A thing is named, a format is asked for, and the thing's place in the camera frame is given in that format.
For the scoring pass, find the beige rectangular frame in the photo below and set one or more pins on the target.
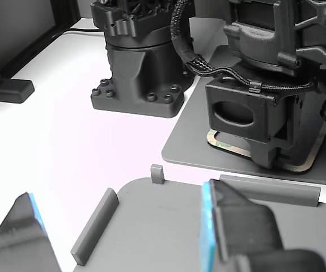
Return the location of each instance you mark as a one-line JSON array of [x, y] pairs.
[[233, 151]]

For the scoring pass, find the dark grey flat plate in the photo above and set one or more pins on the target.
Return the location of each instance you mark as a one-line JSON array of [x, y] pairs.
[[191, 136]]

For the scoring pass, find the black six-joint robot arm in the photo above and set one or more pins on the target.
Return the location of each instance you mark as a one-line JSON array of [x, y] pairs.
[[140, 71]]

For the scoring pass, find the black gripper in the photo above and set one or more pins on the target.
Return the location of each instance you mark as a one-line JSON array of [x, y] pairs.
[[264, 119]]

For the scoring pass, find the grey holder tray with rails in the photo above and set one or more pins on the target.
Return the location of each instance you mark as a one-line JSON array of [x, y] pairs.
[[157, 232]]

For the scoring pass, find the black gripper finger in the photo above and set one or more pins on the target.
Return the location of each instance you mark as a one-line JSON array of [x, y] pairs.
[[236, 235], [15, 243]]

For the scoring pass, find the long black stand foot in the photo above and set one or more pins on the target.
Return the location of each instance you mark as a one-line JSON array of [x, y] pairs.
[[6, 90]]

